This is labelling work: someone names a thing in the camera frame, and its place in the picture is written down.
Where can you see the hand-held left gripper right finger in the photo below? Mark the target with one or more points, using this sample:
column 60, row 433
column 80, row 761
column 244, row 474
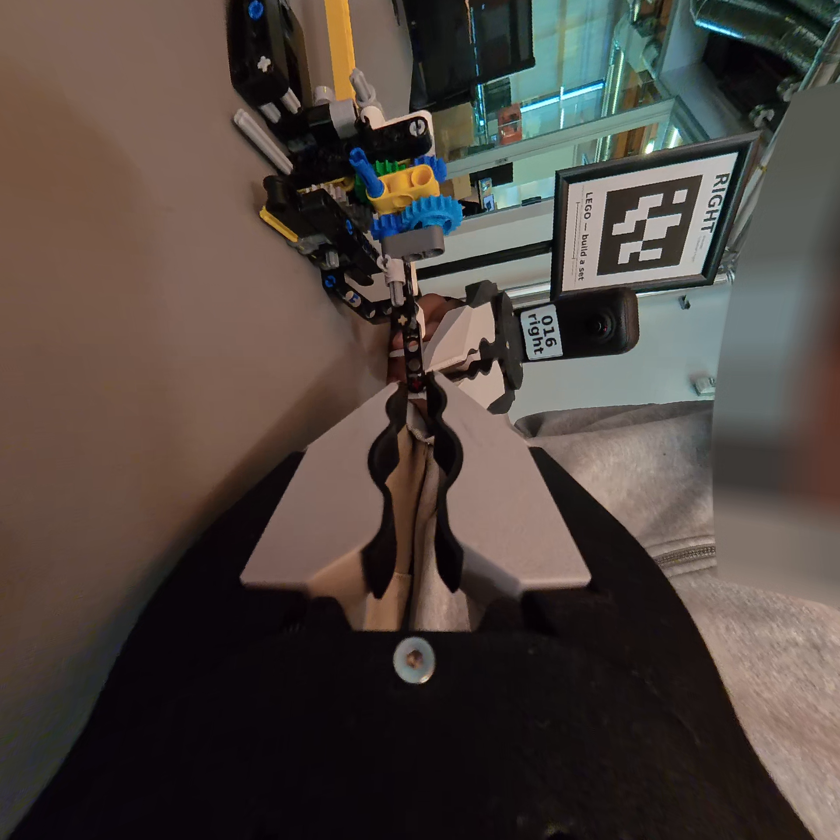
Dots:
column 512, row 518

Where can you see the framed marker sign with pole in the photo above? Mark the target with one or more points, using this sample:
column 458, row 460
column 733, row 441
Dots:
column 656, row 223

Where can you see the silver ventilation ducts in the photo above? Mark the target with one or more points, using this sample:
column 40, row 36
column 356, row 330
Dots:
column 754, row 33

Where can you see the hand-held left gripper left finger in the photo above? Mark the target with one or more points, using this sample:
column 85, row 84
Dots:
column 308, row 518

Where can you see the black lego model blue gears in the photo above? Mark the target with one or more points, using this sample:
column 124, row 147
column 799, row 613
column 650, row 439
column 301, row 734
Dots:
column 328, row 216

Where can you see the black monitor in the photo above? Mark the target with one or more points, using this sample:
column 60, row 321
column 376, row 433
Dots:
column 459, row 46

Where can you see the grey zip hoodie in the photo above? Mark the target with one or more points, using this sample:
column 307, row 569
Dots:
column 623, row 472

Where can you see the person's right hand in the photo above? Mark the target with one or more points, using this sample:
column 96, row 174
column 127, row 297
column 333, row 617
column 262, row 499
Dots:
column 436, row 305

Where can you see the small white adapter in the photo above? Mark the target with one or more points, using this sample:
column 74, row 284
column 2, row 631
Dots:
column 705, row 384

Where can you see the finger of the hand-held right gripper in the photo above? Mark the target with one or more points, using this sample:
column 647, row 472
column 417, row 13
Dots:
column 456, row 334
column 476, row 394

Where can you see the black lego beam red pin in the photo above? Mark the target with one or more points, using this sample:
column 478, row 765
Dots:
column 412, row 354

